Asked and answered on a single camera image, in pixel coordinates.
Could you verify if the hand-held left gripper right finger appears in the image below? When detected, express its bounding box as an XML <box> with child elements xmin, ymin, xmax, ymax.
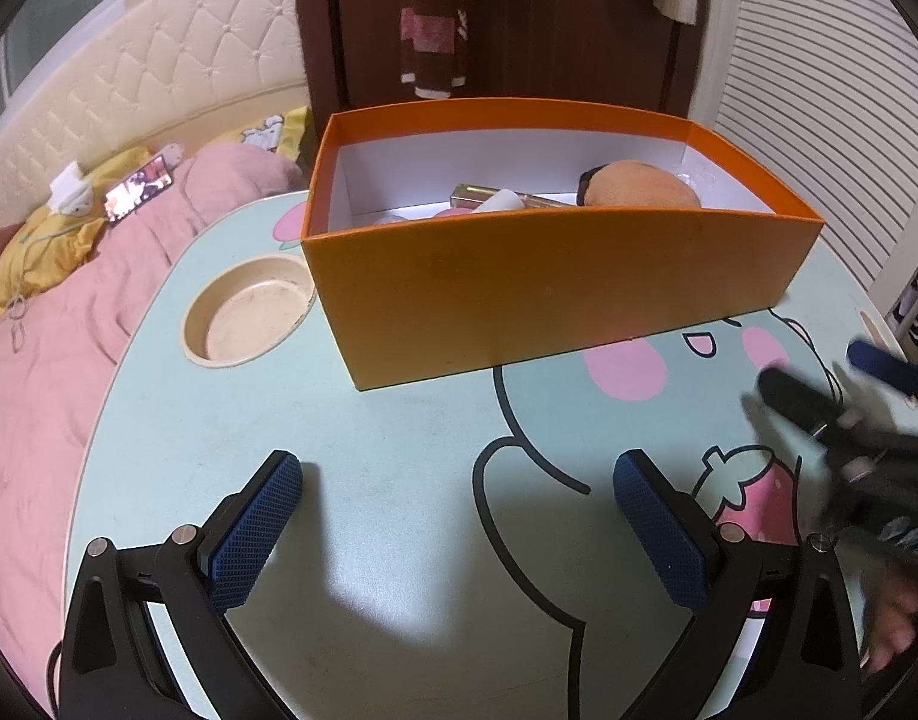
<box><xmin>613</xmin><ymin>450</ymin><xmax>866</xmax><ymax>720</ymax></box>

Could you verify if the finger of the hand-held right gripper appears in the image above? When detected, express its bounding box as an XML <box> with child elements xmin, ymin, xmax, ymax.
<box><xmin>742</xmin><ymin>367</ymin><xmax>872</xmax><ymax>452</ymax></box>
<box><xmin>847</xmin><ymin>340</ymin><xmax>918</xmax><ymax>400</ymax></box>

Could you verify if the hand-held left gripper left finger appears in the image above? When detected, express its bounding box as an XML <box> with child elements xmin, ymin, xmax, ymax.
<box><xmin>52</xmin><ymin>450</ymin><xmax>304</xmax><ymax>720</ymax></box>

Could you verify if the orange cardboard box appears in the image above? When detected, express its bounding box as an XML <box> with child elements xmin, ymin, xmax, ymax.
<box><xmin>301</xmin><ymin>97</ymin><xmax>826</xmax><ymax>392</ymax></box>

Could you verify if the tan plush toy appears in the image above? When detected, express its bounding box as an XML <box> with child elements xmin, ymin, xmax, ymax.
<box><xmin>577</xmin><ymin>159</ymin><xmax>704</xmax><ymax>209</ymax></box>

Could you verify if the gold perfume bottle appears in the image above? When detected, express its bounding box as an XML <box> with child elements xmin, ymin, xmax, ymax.
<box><xmin>450</xmin><ymin>181</ymin><xmax>580</xmax><ymax>211</ymax></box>

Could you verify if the white cosmetic tube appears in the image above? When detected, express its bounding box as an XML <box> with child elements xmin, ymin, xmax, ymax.
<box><xmin>470</xmin><ymin>190</ymin><xmax>524</xmax><ymax>215</ymax></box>

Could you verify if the mint cartoon desktop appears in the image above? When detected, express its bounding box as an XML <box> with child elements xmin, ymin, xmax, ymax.
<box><xmin>54</xmin><ymin>191</ymin><xmax>918</xmax><ymax>720</ymax></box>

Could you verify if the person's right hand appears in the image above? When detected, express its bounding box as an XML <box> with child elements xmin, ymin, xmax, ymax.
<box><xmin>861</xmin><ymin>561</ymin><xmax>918</xmax><ymax>674</ymax></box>

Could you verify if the pink blanket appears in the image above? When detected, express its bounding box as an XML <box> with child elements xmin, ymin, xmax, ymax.
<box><xmin>0</xmin><ymin>141</ymin><xmax>310</xmax><ymax>691</ymax></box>

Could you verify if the white slatted closet door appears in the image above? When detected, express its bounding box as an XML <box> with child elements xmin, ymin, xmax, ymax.
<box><xmin>691</xmin><ymin>0</ymin><xmax>918</xmax><ymax>316</ymax></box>

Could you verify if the smartphone with lit screen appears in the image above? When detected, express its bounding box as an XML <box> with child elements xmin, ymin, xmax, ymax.
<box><xmin>103</xmin><ymin>154</ymin><xmax>175</xmax><ymax>227</ymax></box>

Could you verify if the white charger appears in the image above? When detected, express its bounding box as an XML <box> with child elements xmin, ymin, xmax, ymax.
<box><xmin>50</xmin><ymin>161</ymin><xmax>96</xmax><ymax>212</ymax></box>

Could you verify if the yellow cartoon pillow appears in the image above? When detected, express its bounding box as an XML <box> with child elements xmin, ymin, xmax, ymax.
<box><xmin>238</xmin><ymin>106</ymin><xmax>310</xmax><ymax>162</ymax></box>

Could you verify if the dark brown door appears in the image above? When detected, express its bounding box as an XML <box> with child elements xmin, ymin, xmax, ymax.
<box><xmin>294</xmin><ymin>0</ymin><xmax>715</xmax><ymax>166</ymax></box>

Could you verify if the cream tufted headboard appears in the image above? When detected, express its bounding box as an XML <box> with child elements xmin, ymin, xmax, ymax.
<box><xmin>0</xmin><ymin>0</ymin><xmax>314</xmax><ymax>215</ymax></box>

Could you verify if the brown pink striped scarf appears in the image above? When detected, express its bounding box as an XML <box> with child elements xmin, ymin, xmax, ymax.
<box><xmin>399</xmin><ymin>0</ymin><xmax>471</xmax><ymax>100</ymax></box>

